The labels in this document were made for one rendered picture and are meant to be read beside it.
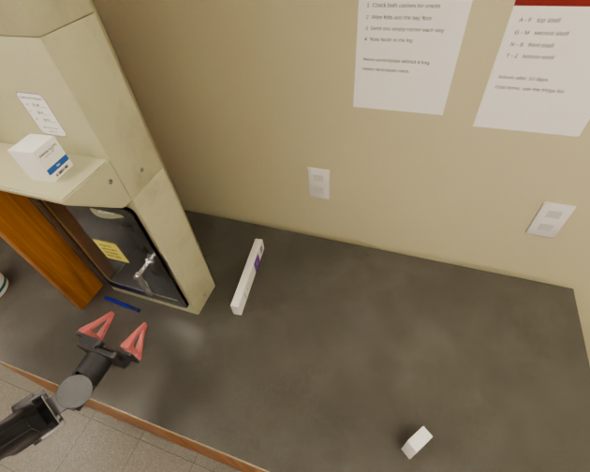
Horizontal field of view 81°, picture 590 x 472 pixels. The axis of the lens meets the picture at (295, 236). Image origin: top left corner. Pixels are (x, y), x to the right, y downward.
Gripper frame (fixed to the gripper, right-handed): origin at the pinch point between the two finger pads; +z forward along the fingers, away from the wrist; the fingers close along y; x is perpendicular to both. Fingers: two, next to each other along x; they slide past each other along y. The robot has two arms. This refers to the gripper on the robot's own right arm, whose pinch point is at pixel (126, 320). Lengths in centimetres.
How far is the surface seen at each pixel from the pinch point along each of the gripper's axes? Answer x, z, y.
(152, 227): -17.1, 15.9, -4.0
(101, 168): -35.7, 12.9, -4.1
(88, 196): -33.5, 7.8, -4.1
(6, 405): 114, -28, 122
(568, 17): -47, 59, -76
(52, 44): -55, 17, -4
